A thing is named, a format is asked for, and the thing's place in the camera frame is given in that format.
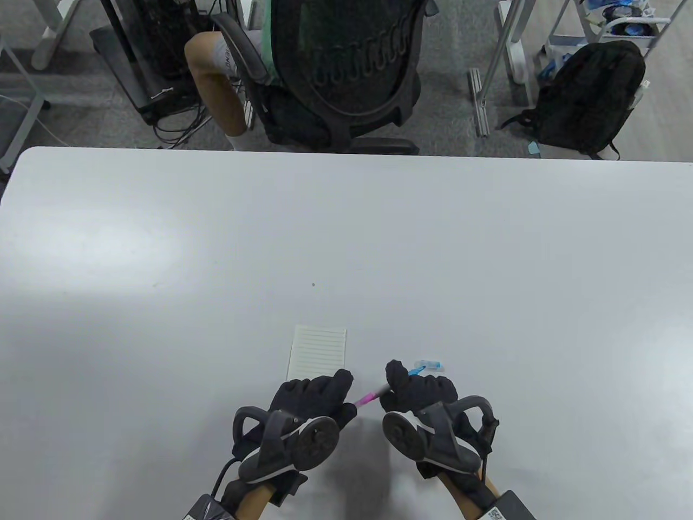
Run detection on person's right forearm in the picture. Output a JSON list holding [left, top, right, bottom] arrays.
[[439, 471, 501, 520]]

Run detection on black backpack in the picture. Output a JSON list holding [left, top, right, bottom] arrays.
[[501, 40, 648, 161]]

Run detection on grey hand controller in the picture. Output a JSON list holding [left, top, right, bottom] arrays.
[[382, 395, 500, 473], [233, 406, 342, 484]]

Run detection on black floor cables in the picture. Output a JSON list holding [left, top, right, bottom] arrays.
[[153, 103, 213, 150]]

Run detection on aluminium profile bar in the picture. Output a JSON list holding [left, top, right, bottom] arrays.
[[468, 68, 491, 138]]

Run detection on black computer tower stand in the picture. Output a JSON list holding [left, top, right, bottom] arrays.
[[89, 0, 228, 126]]

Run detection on blue plastic bag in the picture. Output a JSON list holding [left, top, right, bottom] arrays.
[[541, 46, 569, 79]]

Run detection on grey right hand controller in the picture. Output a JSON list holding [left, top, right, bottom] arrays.
[[382, 395, 500, 473]]

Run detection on person's right hand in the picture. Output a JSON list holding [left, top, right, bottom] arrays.
[[380, 359, 499, 480]]

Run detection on black left wrist box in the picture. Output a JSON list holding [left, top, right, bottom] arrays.
[[184, 493, 237, 520]]

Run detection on grey left hand controller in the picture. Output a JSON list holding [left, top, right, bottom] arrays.
[[233, 406, 342, 484]]

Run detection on black wrist box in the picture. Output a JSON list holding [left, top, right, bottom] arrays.
[[184, 493, 237, 520], [476, 490, 537, 520]]

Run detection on white metal cart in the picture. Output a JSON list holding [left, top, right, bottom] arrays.
[[541, 0, 672, 76]]

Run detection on black right wrist box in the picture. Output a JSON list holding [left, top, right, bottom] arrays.
[[476, 490, 537, 520]]

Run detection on person's left forearm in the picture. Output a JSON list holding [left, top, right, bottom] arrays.
[[222, 479, 277, 520]]

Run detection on black office chair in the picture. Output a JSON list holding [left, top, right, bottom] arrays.
[[211, 0, 428, 156]]

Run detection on white desk leg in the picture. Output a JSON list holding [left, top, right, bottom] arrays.
[[30, 0, 82, 71]]

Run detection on blue cable spool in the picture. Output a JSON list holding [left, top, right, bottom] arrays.
[[606, 19, 658, 36]]

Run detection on lined white letter paper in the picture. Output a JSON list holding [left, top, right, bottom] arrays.
[[286, 324, 348, 383]]

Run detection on pink and blue permanent marker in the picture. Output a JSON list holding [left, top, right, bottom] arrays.
[[352, 366, 426, 410]]

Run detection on person's left hand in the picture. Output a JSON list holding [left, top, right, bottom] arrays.
[[225, 369, 358, 507]]

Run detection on white table leg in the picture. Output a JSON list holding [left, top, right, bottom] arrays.
[[495, 0, 534, 107]]

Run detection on grey table frame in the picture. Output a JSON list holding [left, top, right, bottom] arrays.
[[0, 38, 52, 174]]

